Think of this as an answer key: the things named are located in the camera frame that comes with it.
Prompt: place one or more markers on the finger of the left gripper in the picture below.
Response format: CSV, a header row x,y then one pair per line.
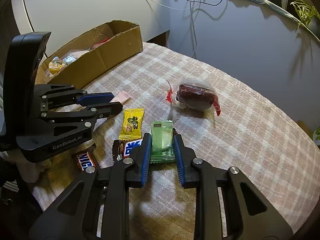
x,y
48,119
65,95

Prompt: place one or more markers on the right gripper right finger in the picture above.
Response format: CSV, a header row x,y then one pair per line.
x,y
228,205

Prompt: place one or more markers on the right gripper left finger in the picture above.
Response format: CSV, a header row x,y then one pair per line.
x,y
96,201

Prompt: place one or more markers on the green candy packet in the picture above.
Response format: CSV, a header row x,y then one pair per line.
x,y
162,147

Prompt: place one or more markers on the red-wrapped date snack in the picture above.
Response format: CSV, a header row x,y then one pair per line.
x,y
100,43
194,94

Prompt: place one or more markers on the Snickers bar single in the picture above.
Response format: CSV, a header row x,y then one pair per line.
x,y
85,158

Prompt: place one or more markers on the teal candy packet in box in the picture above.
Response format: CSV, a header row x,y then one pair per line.
x,y
69,59

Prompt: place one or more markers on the pink packet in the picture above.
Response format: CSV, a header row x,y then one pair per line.
x,y
122,97

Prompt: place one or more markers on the pink snack bag in box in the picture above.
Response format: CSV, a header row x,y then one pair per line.
x,y
76,53

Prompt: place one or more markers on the yellow candy packet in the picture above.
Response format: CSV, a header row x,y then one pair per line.
x,y
131,128

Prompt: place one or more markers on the Snickers bar in pile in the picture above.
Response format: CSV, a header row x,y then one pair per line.
x,y
122,148

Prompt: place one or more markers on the brown cardboard box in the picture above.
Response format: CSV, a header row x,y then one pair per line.
x,y
125,41

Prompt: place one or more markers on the plaid tablecloth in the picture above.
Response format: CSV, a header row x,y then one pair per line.
x,y
251,133

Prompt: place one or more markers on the green printed box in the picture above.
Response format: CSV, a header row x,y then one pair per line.
x,y
316,136

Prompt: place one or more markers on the potted spider plant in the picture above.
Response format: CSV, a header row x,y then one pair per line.
x,y
305,13

